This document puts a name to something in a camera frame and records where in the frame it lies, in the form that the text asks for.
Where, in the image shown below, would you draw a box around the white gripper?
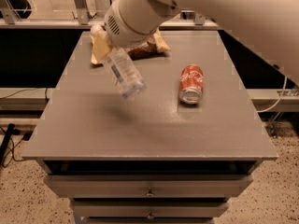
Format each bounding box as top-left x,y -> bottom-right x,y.
90,0 -> 180,63

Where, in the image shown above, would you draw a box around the blue plastic water bottle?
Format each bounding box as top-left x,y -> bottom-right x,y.
103,49 -> 147,100

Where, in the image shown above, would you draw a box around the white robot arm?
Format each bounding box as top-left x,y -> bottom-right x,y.
91,0 -> 299,83

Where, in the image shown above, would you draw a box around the brown chip bag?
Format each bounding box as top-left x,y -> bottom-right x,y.
90,28 -> 172,66

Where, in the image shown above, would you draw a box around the metal railing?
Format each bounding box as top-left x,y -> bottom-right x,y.
0,0 -> 219,30

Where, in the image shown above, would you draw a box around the red soda can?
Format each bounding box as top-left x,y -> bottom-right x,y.
178,64 -> 204,105

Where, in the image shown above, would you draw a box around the grey drawer cabinet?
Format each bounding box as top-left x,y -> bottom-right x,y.
23,31 -> 277,224

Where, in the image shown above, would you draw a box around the upper drawer knob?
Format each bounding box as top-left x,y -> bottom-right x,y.
146,189 -> 155,198

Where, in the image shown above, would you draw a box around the drawer knob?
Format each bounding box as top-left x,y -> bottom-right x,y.
147,212 -> 155,219
146,189 -> 155,198

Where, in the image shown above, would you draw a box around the lower drawer knob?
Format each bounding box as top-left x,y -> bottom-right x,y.
147,212 -> 155,219

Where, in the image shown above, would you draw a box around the black floor cables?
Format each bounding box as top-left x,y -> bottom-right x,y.
0,123 -> 32,169

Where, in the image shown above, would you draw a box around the white cable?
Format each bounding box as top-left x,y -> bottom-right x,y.
256,75 -> 288,114

